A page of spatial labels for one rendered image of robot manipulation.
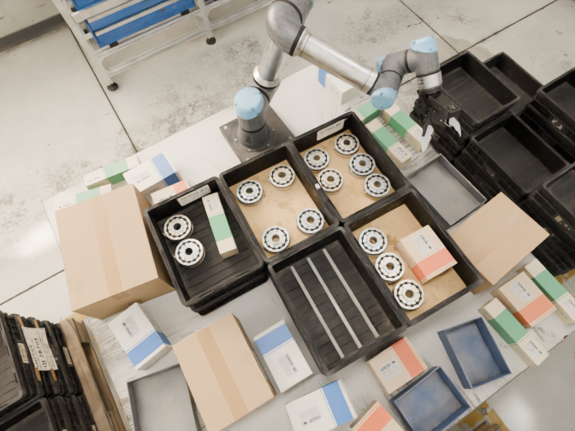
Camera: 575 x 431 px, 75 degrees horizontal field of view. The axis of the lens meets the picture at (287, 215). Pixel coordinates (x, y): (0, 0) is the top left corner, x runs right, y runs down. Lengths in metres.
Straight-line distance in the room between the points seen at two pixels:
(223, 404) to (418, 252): 0.80
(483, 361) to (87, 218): 1.52
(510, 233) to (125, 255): 1.37
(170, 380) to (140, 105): 2.07
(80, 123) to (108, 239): 1.74
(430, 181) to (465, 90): 0.80
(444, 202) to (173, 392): 1.29
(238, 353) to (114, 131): 2.06
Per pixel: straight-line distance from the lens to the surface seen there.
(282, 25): 1.26
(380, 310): 1.37
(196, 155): 1.79
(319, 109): 1.87
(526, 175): 2.35
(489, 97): 2.42
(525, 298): 1.62
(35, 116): 3.36
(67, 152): 3.04
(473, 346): 1.58
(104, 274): 1.46
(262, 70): 1.58
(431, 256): 1.38
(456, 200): 1.74
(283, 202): 1.47
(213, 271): 1.41
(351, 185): 1.51
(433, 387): 1.52
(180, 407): 1.51
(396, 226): 1.47
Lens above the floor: 2.16
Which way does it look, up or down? 67 degrees down
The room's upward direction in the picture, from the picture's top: 5 degrees counter-clockwise
